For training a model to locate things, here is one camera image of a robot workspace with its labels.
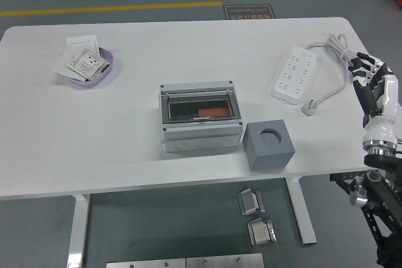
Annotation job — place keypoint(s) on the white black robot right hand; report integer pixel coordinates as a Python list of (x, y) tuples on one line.
[(384, 108)]

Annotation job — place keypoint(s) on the orange cylinder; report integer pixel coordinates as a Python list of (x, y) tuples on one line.
[(212, 112)]

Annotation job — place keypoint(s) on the grey electrical box clear lid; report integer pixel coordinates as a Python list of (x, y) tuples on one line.
[(176, 142)]

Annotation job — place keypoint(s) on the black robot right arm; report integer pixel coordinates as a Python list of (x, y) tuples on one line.
[(383, 192)]

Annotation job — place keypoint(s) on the grey cube with round hole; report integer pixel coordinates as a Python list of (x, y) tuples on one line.
[(270, 158)]

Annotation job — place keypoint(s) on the silver metal block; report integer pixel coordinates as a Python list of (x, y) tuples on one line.
[(260, 233), (249, 202)]

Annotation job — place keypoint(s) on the brown floor sign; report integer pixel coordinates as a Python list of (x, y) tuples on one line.
[(248, 12)]

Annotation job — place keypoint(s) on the grey metal plate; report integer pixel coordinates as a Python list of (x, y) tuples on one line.
[(223, 261), (144, 263)]

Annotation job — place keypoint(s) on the purple plastic tray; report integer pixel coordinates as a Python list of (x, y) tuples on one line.
[(94, 82)]

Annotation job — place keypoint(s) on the white socket panel printed label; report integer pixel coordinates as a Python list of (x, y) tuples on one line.
[(88, 64)]

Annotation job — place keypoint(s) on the white flat panel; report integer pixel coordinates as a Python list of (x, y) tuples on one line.
[(61, 65)]

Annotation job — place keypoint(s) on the plain white switch panel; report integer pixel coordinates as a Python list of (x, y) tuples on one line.
[(81, 42)]

